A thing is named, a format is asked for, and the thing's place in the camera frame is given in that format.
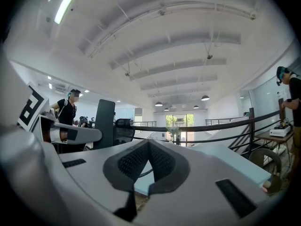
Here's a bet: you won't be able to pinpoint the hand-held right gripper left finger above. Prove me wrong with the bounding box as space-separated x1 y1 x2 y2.
58 139 150 223

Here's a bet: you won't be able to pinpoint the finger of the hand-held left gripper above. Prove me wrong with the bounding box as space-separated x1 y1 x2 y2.
39 114 103 146

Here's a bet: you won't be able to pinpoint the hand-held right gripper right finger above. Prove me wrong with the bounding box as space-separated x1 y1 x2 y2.
138 139 271 226

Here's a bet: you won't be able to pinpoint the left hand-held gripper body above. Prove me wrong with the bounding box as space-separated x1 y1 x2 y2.
0 54 133 226

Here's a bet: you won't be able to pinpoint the dark green upright panel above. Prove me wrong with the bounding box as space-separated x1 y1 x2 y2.
93 99 116 150

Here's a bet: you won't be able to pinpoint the black mesh office chair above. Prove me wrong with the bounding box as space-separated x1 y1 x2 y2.
112 118 136 146

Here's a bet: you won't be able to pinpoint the flowers in vase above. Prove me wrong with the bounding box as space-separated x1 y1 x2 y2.
165 125 181 146

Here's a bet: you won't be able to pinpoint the black metal railing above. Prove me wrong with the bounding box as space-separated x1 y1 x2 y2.
130 109 283 154

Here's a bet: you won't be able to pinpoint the glass balcony door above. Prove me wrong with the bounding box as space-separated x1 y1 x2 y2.
165 113 195 141

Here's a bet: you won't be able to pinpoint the wicker chair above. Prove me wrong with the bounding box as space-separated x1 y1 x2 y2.
248 148 283 194

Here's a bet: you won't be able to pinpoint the wooden side table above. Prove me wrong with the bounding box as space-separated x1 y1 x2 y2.
254 130 295 161

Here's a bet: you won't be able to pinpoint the white box appliance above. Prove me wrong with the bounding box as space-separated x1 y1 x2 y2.
269 125 292 137

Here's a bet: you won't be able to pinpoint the long ceiling light strip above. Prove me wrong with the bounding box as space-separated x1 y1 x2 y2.
54 0 80 25

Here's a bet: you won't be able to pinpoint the black cable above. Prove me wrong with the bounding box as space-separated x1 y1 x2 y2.
138 169 154 178

